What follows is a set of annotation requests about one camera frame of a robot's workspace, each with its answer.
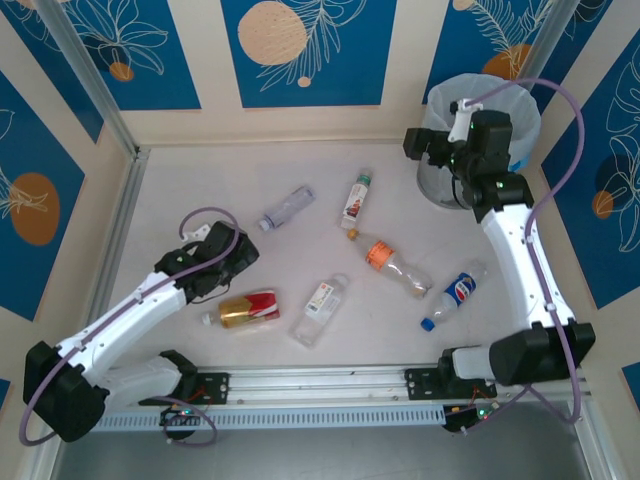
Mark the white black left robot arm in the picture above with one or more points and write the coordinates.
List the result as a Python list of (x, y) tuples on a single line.
[(125, 315)]

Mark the small electronics board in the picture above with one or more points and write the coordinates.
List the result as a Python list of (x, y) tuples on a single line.
[(470, 417), (180, 417)]

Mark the blue label cola bottle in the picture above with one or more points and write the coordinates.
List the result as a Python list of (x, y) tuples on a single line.
[(460, 290)]

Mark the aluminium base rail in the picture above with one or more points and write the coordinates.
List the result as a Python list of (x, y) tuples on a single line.
[(325, 382)]

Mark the small clear bottle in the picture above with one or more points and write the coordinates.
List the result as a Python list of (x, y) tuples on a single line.
[(287, 207)]

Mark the clear bottle orange cap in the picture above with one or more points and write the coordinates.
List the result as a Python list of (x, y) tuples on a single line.
[(395, 265)]

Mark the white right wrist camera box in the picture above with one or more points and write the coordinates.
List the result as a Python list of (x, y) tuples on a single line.
[(460, 120)]

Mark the aluminium frame post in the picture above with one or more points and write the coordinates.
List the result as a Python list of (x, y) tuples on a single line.
[(547, 40), (95, 85)]

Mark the clear bottle green neck label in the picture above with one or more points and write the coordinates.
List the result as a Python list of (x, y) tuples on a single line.
[(356, 200)]

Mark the grey metal mesh bin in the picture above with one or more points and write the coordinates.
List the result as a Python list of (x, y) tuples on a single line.
[(440, 187)]

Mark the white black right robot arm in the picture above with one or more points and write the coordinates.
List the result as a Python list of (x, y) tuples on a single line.
[(520, 260)]

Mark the red gold label bottle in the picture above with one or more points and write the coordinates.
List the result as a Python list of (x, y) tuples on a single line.
[(247, 309)]

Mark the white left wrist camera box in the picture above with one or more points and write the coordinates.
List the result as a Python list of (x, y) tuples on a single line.
[(197, 233)]

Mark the clear square bottle white label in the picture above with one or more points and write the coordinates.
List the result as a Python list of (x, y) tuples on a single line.
[(320, 310)]

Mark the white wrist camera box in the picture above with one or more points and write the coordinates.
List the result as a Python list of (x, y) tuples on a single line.
[(460, 120), (197, 233)]

